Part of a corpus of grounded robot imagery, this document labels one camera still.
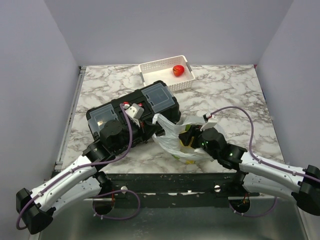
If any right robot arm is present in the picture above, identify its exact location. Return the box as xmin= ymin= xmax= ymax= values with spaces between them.
xmin=178 ymin=125 xmax=320 ymax=216

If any red fake apple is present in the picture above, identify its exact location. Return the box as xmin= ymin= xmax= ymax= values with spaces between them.
xmin=172 ymin=64 xmax=185 ymax=77

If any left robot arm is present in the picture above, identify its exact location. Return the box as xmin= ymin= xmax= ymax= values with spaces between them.
xmin=16 ymin=119 xmax=162 ymax=235

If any white perforated plastic basket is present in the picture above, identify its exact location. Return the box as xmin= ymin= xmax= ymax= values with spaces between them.
xmin=138 ymin=55 xmax=196 ymax=92

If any black mounting rail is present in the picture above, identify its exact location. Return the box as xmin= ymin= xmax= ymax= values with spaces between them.
xmin=93 ymin=173 xmax=259 ymax=213

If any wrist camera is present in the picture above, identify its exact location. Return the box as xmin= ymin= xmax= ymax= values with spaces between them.
xmin=200 ymin=113 xmax=218 ymax=132
xmin=123 ymin=102 xmax=144 ymax=125

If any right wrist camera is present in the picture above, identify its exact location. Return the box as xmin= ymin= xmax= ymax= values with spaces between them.
xmin=200 ymin=113 xmax=218 ymax=132

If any white lemon print plastic bag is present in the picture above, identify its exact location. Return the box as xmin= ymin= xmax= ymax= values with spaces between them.
xmin=152 ymin=113 xmax=213 ymax=163

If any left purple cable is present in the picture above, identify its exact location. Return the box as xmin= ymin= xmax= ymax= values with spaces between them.
xmin=16 ymin=103 xmax=141 ymax=231

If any black plastic toolbox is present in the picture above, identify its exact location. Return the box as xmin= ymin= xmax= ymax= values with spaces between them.
xmin=86 ymin=80 xmax=181 ymax=152

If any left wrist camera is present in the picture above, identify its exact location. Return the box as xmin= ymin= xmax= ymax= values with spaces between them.
xmin=123 ymin=102 xmax=144 ymax=125

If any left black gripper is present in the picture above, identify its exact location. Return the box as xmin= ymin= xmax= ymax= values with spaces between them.
xmin=112 ymin=117 xmax=161 ymax=153

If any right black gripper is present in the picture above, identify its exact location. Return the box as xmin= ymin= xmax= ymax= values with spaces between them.
xmin=179 ymin=124 xmax=219 ymax=160

